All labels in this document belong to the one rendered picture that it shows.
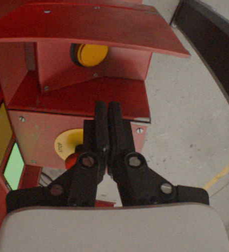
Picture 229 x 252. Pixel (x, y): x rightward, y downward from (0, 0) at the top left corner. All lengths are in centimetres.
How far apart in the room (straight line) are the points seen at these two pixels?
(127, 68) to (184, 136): 125
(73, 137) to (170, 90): 99
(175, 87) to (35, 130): 101
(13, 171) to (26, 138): 4
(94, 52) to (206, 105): 115
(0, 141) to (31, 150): 7
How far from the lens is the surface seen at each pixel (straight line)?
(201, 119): 140
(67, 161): 23
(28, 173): 152
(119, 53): 25
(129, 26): 17
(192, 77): 117
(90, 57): 23
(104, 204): 233
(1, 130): 21
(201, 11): 78
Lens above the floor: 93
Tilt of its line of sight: 45 degrees down
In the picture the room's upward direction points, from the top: 179 degrees counter-clockwise
